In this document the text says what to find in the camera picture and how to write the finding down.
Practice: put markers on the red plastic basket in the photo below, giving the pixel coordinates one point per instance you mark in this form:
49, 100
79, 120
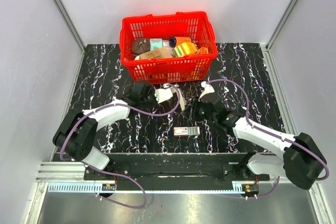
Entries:
177, 69

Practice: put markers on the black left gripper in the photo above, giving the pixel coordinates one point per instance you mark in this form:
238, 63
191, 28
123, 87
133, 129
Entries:
151, 92

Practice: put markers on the beige stapler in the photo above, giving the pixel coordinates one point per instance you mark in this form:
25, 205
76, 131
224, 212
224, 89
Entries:
177, 90

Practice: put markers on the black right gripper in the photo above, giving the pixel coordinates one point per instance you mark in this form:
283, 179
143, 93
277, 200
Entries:
191, 112

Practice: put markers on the orange cylinder can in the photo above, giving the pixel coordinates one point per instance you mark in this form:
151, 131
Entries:
176, 40

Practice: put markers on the staple box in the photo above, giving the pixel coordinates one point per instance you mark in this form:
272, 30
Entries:
186, 131

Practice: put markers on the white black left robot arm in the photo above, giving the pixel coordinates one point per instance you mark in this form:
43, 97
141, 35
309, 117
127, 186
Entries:
76, 133

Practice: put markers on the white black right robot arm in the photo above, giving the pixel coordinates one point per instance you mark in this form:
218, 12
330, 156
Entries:
295, 157

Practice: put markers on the cardboard box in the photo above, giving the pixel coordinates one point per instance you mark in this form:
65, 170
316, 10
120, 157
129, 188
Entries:
160, 53

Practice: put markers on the yellow green striped box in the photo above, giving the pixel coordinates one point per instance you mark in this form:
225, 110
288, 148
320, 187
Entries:
185, 49

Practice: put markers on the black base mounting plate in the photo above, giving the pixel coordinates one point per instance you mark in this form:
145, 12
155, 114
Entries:
139, 170

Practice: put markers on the teal small box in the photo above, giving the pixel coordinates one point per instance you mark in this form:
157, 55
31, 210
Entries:
156, 43

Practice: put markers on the brown round item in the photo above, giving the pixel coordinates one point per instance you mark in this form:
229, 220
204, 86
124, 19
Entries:
140, 46

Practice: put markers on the orange packet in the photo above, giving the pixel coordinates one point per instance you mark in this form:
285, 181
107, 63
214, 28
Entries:
202, 51

